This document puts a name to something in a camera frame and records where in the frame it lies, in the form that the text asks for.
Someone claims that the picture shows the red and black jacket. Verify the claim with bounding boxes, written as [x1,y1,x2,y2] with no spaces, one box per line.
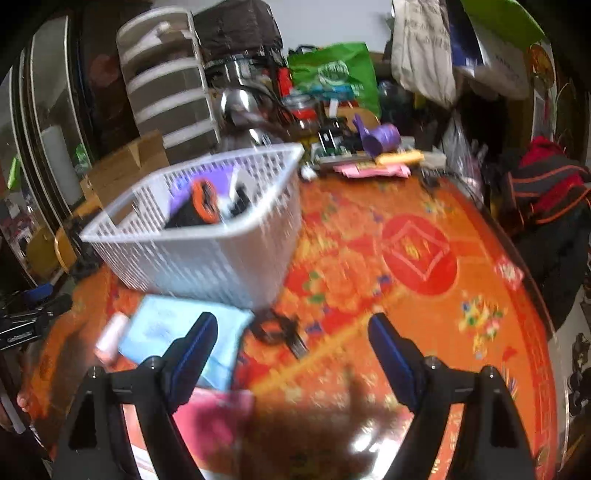
[505,136,591,326]

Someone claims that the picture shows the open cardboard box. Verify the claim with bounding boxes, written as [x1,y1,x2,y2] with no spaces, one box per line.
[81,130,170,199]

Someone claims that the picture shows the purple plastic cup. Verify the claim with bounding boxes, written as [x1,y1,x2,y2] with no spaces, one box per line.
[352,114,402,156]

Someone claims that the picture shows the pink flat packet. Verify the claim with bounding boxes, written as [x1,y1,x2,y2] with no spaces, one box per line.
[171,388,257,472]

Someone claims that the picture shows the green tote bag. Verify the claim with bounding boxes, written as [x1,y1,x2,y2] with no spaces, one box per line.
[287,42,382,119]

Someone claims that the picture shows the white perforated plastic basket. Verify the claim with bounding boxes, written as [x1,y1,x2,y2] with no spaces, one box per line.
[78,142,305,309]

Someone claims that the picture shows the wooden chair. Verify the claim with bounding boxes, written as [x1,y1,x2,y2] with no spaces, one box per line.
[25,198,100,278]

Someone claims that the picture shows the white hanging bag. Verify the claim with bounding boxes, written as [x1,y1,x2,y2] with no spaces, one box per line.
[455,18,532,100]

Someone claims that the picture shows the dark grey knit socks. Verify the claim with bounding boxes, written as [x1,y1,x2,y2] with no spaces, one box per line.
[164,203,218,230]

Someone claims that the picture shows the light blue packet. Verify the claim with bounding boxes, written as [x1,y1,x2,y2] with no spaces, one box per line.
[117,295,254,391]

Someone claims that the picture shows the purple tissue pack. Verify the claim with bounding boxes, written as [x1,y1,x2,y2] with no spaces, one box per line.
[168,167,241,209]

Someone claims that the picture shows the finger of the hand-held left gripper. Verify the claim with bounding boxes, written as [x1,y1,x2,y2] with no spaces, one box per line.
[28,294,74,320]
[21,284,55,302]

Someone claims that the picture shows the mirrored wardrobe door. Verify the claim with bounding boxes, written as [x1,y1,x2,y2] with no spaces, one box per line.
[9,14,94,223]

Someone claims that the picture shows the red white sticker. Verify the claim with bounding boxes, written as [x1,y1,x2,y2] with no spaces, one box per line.
[494,260,526,288]

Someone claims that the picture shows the black hair claw clip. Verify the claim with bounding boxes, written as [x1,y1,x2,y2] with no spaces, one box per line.
[249,309,310,359]

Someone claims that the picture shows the stacked plastic drawer unit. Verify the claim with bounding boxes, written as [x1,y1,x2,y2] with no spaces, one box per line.
[115,9,222,163]

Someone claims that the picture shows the yellow packet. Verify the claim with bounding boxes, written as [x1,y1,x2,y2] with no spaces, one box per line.
[376,151,424,165]

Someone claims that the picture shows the orange black band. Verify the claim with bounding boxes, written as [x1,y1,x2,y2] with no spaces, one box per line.
[191,179,221,225]

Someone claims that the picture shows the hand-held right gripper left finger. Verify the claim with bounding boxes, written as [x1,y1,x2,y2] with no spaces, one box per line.
[51,311,219,480]

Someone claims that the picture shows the dark brown bag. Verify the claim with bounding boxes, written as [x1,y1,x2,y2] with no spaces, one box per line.
[194,0,283,62]

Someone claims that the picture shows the round wall ornament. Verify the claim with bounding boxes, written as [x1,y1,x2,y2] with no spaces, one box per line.
[526,44,556,94]

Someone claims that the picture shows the steel kettle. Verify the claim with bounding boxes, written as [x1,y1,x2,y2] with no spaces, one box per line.
[217,51,288,140]

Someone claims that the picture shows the white canvas tote bag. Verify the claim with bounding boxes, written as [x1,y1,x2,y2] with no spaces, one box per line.
[392,0,458,110]

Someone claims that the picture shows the pink papers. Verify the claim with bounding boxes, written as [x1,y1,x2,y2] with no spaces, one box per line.
[333,164,411,179]

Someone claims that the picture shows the white pink roll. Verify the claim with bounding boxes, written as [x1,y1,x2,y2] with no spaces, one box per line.
[95,311,129,363]

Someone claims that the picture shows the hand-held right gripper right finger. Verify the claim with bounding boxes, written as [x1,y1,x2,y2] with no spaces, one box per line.
[368,313,536,480]

